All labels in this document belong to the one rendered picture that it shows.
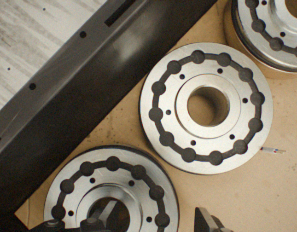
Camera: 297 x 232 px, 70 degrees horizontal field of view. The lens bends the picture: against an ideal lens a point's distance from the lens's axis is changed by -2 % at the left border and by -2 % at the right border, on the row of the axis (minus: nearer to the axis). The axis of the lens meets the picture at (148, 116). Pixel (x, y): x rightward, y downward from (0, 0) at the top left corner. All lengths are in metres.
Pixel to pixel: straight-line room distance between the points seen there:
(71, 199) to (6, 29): 0.32
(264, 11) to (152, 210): 0.17
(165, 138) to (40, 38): 0.29
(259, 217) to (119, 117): 0.15
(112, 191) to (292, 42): 0.18
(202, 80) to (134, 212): 0.11
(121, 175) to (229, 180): 0.10
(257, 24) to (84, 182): 0.18
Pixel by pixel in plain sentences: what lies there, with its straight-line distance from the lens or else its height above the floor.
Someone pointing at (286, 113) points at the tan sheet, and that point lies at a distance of 0.23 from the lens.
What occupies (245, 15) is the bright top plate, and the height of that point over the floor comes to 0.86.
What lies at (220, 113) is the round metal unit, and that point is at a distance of 0.18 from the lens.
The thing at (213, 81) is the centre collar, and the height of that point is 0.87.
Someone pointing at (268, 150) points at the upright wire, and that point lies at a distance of 0.18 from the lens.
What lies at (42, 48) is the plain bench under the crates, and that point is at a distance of 0.39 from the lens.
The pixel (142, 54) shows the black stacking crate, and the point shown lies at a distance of 0.16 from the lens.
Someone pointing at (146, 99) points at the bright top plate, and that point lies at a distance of 0.16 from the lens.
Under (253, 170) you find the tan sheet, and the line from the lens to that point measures 0.21.
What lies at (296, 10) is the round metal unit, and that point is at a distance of 0.25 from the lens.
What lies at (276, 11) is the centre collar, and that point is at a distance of 0.21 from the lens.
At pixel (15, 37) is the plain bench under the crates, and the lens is 0.42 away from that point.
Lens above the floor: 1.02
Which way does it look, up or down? 85 degrees down
